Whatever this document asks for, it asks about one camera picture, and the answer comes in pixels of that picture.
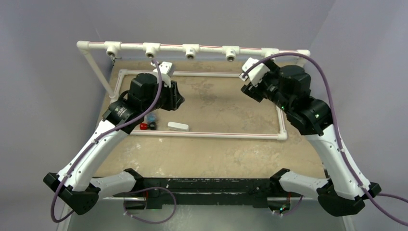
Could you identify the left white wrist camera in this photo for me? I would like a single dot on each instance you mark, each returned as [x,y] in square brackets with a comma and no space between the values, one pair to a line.
[166,69]

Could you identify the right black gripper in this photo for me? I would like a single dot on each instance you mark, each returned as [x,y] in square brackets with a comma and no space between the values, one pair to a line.
[256,92]

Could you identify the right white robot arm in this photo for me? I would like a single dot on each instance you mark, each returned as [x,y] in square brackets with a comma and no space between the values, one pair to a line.
[288,87]

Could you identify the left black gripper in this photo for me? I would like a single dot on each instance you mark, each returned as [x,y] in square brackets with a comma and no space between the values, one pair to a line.
[174,98]

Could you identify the clear blue faucet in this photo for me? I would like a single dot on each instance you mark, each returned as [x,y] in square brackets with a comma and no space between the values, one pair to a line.
[151,118]

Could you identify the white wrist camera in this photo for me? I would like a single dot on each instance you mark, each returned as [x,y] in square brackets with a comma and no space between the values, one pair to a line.
[166,69]
[255,75]

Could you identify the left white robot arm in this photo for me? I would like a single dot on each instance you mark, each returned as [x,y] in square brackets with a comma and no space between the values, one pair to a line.
[75,184]

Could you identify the red and black faucet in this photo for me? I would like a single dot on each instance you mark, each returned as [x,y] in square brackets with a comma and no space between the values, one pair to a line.
[148,126]

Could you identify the white plastic pipe piece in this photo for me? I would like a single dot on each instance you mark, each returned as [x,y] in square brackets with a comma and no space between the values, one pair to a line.
[178,126]

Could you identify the white PVC pipe frame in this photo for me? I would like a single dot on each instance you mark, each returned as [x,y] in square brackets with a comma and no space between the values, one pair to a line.
[112,49]

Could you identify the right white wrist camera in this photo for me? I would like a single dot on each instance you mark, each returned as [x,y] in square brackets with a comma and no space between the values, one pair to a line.
[255,75]

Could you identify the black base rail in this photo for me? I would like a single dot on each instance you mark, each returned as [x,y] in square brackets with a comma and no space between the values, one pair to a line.
[255,192]

